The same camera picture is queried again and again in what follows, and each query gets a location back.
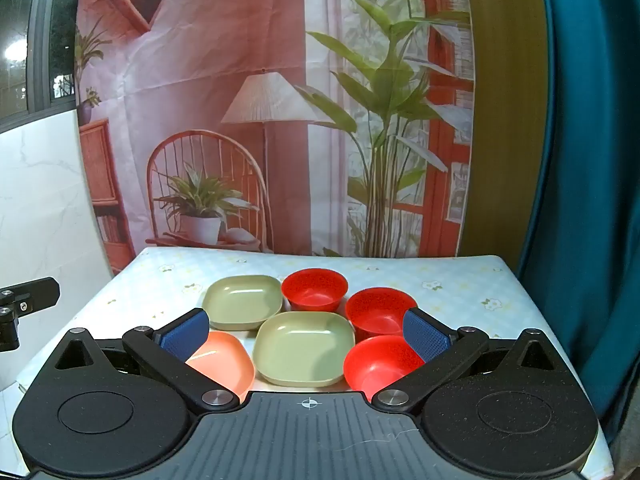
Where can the floral white tablecloth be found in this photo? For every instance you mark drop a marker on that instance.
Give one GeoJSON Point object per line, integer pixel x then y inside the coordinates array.
{"type": "Point", "coordinates": [425, 270]}

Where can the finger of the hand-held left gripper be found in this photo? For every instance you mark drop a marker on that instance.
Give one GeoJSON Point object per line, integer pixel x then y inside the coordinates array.
{"type": "Point", "coordinates": [35, 294]}

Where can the pink square plate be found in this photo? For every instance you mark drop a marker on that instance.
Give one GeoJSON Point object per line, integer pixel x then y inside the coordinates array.
{"type": "Point", "coordinates": [225, 360]}

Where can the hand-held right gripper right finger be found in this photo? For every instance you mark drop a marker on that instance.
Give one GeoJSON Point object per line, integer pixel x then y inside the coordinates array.
{"type": "Point", "coordinates": [425, 336]}

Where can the printed room scene backdrop cloth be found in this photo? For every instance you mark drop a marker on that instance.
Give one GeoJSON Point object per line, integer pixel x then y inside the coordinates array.
{"type": "Point", "coordinates": [300, 35]}

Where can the red plastic bowl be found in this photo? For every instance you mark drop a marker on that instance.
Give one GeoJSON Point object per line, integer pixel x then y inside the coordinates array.
{"type": "Point", "coordinates": [377, 365]}
{"type": "Point", "coordinates": [377, 310]}
{"type": "Point", "coordinates": [314, 287]}

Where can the teal curtain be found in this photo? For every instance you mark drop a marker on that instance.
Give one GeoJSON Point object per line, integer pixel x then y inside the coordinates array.
{"type": "Point", "coordinates": [590, 160]}

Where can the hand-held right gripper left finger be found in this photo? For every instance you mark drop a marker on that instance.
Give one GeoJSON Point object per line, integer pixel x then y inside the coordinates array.
{"type": "Point", "coordinates": [184, 334]}

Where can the green square plate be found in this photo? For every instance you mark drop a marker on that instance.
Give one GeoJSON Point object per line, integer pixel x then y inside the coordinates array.
{"type": "Point", "coordinates": [300, 347]}
{"type": "Point", "coordinates": [242, 300]}

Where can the dark window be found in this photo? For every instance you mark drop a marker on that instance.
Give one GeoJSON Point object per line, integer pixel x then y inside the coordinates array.
{"type": "Point", "coordinates": [15, 60]}

